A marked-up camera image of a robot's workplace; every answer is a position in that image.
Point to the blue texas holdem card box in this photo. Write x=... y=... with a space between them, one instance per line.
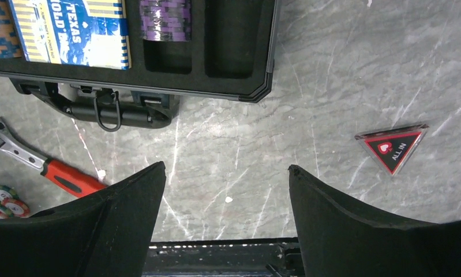
x=74 y=32

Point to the green poker chip top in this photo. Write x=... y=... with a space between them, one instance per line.
x=8 y=193

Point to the red handled adjustable wrench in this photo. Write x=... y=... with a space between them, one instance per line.
x=63 y=175

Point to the purple chip stack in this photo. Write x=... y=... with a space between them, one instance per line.
x=166 y=20

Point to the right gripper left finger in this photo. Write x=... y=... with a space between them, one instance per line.
x=106 y=233

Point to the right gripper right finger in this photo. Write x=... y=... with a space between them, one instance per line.
x=340 y=235

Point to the triangular all in button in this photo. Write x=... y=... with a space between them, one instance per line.
x=392 y=148

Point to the blue orange chip stack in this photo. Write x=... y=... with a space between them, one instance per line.
x=10 y=46

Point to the red poker chip right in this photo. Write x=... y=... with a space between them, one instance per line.
x=18 y=207

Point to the black poker set case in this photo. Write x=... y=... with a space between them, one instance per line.
x=230 y=56

